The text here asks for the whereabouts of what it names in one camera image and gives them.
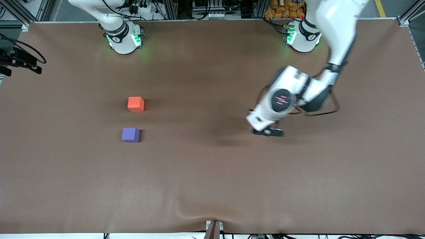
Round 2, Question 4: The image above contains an orange foam block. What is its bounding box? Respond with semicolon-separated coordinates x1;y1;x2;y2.
127;97;145;113

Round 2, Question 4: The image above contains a purple foam block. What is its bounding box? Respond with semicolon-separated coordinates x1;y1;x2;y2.
122;127;140;143

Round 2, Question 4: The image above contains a white terminal block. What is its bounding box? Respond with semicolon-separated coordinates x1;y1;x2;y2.
207;12;233;20

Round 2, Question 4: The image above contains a white power strip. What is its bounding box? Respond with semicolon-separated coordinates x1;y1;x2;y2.
131;3;165;20

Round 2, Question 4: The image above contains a brown table mat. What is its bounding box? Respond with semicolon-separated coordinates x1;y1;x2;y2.
0;18;425;234

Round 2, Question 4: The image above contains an orange packaged goods pile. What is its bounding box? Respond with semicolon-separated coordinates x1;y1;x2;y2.
265;0;306;19

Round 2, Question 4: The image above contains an aluminium frame strut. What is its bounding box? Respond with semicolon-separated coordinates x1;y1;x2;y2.
397;3;425;28
5;0;31;31

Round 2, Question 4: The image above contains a brown mount bar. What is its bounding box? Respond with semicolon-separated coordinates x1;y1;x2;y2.
205;220;223;239

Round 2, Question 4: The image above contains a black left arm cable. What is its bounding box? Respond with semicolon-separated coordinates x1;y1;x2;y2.
248;50;341;117

